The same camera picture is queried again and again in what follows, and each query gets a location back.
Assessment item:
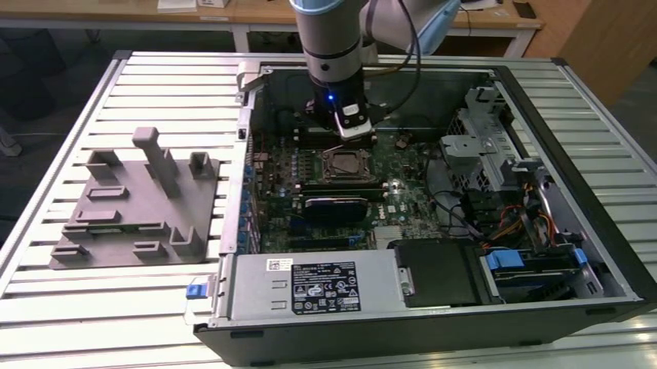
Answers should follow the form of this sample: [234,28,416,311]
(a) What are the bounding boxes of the yellow wire bundle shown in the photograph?
[482,218,523,243]

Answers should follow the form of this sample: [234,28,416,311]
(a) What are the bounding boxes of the silver CPU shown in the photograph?
[332,155,362,175]

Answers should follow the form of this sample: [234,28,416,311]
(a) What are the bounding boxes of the metal disk bay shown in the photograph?
[480,245,607,304]

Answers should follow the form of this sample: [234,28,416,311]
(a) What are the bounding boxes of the metal socket cover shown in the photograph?
[321,149,372,181]

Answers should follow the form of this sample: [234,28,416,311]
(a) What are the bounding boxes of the green RAM stick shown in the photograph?
[85,225,169,234]

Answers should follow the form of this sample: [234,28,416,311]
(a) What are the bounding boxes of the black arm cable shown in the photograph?
[368,0,428,116]

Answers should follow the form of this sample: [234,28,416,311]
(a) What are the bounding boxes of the orange wire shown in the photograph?
[533,213,560,241]

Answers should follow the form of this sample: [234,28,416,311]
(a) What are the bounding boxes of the white chair base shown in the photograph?
[0,126,24,157]

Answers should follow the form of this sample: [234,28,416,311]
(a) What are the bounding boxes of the black plastic shroud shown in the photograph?
[393,238,502,308]

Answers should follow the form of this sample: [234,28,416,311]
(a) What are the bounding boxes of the grey plastic bracket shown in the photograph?
[500,157,549,181]

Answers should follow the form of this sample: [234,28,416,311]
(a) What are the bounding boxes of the black expansion slot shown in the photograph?
[286,237,372,250]

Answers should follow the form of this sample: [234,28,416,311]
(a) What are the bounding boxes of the black graphics card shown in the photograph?
[302,195,372,226]

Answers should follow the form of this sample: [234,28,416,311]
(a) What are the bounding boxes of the green motherboard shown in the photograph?
[246,130,448,254]

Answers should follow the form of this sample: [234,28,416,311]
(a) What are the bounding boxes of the black PC case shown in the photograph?
[193,57,657,368]

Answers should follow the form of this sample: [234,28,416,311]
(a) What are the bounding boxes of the CPU socket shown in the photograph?
[321,148,374,182]

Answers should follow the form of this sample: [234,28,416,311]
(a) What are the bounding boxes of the blue disk carrier handle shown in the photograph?
[485,249,525,274]

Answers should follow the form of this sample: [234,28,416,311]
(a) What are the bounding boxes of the black office chair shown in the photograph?
[0,28,122,128]

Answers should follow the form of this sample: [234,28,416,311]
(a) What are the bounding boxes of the metal drive cage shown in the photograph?
[438,86,520,193]

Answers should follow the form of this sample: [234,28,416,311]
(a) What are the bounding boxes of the silver finned heat sink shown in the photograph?
[374,226,405,247]

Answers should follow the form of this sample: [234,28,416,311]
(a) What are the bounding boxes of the wooden cabinet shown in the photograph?
[527,0,657,108]

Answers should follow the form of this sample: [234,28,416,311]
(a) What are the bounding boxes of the wooden desk white legs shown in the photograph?
[0,0,545,58]

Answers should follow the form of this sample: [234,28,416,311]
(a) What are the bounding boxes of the grey parts rack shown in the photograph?
[48,126,222,270]

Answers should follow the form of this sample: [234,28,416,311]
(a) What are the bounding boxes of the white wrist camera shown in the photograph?
[332,102,376,140]

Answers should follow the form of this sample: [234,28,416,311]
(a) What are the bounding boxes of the black RAM slot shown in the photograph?
[295,132,340,151]
[299,182,385,193]
[302,191,386,202]

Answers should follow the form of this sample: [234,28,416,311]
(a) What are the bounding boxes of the silver power supply black label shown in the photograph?
[225,251,410,322]

